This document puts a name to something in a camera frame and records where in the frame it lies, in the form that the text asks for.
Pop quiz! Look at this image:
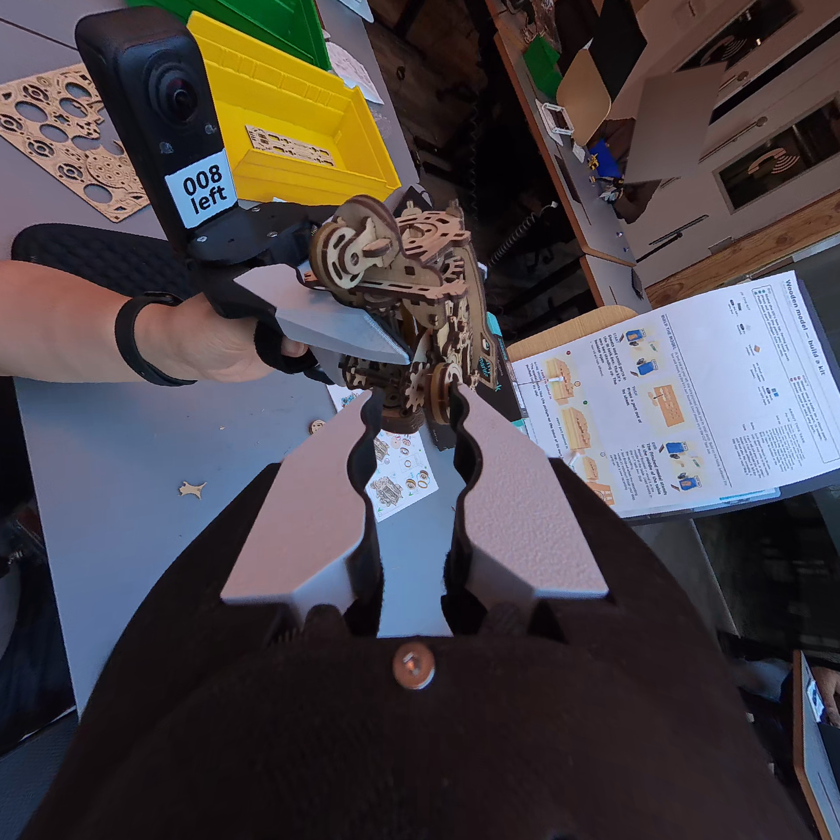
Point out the tan wooden chair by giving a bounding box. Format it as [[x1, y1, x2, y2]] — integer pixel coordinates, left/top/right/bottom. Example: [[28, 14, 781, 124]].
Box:
[[556, 45, 613, 149]]

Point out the green plastic bin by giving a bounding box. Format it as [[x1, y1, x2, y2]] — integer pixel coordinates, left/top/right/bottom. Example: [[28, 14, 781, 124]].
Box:
[[125, 0, 333, 72]]

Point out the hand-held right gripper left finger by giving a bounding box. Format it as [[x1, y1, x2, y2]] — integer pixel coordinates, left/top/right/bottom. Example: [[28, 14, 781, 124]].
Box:
[[220, 390, 387, 636]]

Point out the wooden mechanical model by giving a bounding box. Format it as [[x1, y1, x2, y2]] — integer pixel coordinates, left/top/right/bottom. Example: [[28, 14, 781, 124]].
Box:
[[307, 194, 494, 435]]

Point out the white paper sheet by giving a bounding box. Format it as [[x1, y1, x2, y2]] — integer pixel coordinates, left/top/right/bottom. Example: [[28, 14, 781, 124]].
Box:
[[324, 41, 385, 106]]

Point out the white wire stand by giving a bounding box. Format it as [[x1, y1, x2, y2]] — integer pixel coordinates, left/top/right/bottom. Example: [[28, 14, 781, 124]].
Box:
[[534, 98, 574, 136]]

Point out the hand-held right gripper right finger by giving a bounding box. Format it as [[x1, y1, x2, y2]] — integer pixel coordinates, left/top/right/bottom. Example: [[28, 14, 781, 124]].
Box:
[[441, 382, 609, 634]]

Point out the black coiled cable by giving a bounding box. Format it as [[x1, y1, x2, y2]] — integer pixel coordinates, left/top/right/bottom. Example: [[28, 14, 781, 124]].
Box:
[[491, 206, 549, 265]]

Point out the large printed instruction sheet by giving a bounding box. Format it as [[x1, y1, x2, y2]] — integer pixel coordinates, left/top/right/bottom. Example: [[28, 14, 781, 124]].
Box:
[[511, 269, 840, 521]]

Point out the small illustrated booklet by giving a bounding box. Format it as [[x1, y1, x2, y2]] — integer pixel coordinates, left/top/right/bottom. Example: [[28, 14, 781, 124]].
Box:
[[327, 383, 440, 523]]

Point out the person's left hand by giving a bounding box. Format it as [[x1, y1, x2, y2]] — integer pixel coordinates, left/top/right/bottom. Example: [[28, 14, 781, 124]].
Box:
[[172, 298, 315, 385]]

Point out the yellow plastic bin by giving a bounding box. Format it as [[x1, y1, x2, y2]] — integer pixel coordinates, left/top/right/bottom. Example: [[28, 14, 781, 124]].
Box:
[[186, 10, 403, 206]]

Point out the black wristband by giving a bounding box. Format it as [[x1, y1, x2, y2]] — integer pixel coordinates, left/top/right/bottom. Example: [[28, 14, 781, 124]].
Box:
[[114, 291, 199, 387]]

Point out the long grey desk wooden edge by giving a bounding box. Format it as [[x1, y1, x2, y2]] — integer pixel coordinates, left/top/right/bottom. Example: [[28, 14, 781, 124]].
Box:
[[491, 29, 652, 312]]

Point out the light plywood board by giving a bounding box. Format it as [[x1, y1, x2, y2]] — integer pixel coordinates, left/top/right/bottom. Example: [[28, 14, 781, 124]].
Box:
[[507, 304, 641, 363]]

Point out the small grey desk wooden edge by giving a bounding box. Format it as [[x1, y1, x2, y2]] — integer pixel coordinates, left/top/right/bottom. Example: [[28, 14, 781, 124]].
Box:
[[790, 648, 840, 840]]

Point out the black and teal kit box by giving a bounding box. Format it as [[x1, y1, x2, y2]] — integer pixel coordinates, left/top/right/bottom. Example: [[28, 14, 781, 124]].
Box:
[[429, 311, 527, 452]]

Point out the person's left forearm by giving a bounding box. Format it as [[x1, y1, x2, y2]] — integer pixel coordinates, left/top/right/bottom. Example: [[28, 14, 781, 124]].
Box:
[[0, 259, 135, 383]]

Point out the green box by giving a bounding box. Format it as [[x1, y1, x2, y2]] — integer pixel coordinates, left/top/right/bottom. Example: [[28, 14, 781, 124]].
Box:
[[522, 34, 563, 84]]

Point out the large laser-cut wooden sheet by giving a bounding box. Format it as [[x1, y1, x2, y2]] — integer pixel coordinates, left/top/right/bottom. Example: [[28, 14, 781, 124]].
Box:
[[0, 63, 151, 224]]

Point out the small wooden part sheet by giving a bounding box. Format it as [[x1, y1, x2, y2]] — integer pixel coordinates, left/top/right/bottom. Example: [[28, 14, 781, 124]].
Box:
[[244, 122, 337, 169]]

